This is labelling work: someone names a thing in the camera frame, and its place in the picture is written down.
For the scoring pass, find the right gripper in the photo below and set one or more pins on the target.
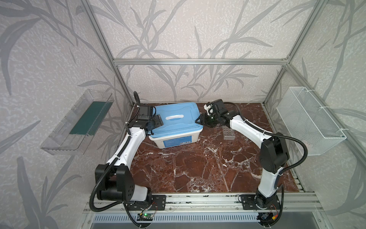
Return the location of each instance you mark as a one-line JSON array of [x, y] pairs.
[[206, 119]]

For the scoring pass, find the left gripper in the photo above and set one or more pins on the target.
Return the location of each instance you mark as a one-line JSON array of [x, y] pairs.
[[157, 121]]

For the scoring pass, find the blue plastic bin lid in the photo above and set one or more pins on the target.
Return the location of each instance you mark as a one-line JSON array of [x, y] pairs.
[[177, 119]]

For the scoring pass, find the white plastic storage bin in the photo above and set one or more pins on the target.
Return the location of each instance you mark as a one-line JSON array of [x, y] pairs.
[[176, 140]]

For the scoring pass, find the clear test tube rack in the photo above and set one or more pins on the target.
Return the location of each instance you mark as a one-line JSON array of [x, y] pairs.
[[228, 133]]

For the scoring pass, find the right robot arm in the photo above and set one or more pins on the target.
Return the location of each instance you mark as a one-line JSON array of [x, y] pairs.
[[274, 153]]

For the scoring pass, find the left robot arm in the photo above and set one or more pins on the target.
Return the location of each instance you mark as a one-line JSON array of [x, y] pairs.
[[114, 181]]

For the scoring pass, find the green circuit board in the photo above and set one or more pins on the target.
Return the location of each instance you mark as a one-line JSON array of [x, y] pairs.
[[145, 217]]

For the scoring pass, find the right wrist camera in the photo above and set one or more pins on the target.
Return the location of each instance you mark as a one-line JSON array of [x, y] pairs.
[[208, 108]]

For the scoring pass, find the clear acrylic wall shelf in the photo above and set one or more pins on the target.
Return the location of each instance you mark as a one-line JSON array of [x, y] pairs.
[[77, 129]]

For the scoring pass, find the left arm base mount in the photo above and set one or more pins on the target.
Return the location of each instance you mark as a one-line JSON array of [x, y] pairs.
[[154, 202]]

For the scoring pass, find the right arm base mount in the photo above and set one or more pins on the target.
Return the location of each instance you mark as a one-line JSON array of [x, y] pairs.
[[251, 201]]

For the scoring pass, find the white wire mesh basket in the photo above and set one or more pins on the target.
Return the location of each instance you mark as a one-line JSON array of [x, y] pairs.
[[307, 120]]

